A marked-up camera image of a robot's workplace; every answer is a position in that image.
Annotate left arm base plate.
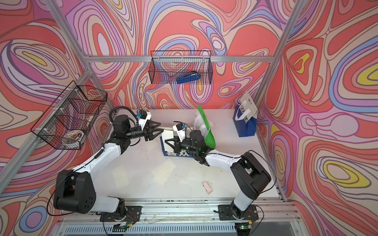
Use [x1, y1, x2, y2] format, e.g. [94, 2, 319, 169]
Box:
[100, 206, 142, 223]

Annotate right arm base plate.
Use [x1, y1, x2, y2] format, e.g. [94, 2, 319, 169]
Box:
[215, 204, 259, 222]

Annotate black wire basket left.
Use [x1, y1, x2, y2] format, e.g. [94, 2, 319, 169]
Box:
[31, 81, 107, 150]

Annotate black wire basket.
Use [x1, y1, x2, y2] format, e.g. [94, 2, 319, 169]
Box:
[31, 81, 107, 150]
[148, 50, 213, 85]

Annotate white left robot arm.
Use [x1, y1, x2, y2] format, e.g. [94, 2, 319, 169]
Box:
[53, 115, 163, 222]

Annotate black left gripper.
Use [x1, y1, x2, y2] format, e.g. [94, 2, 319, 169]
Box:
[124, 121, 162, 144]

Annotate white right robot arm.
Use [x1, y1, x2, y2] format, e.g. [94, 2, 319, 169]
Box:
[164, 130, 272, 221]

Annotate black wire basket back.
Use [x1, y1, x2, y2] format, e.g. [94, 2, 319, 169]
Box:
[148, 50, 213, 85]

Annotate dark blue paper bag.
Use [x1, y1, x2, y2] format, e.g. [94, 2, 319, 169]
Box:
[233, 92, 258, 137]

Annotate clear cup of pencils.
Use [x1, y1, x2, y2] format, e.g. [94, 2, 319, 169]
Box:
[136, 107, 148, 119]

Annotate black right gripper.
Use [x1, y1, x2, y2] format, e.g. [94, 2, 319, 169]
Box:
[165, 135, 198, 154]

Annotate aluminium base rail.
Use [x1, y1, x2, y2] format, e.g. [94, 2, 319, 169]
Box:
[52, 198, 307, 236]

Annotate green white paper bag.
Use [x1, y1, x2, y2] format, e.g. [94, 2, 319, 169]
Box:
[194, 105, 216, 149]

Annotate tape roll in basket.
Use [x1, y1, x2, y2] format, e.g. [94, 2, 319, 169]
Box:
[63, 130, 84, 146]

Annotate blue white paper bag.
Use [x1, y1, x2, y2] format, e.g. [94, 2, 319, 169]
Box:
[159, 128, 193, 158]

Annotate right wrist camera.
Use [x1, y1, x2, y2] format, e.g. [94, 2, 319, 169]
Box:
[173, 122, 187, 142]

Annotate blue stapler in basket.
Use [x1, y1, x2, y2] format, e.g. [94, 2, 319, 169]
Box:
[176, 71, 201, 84]

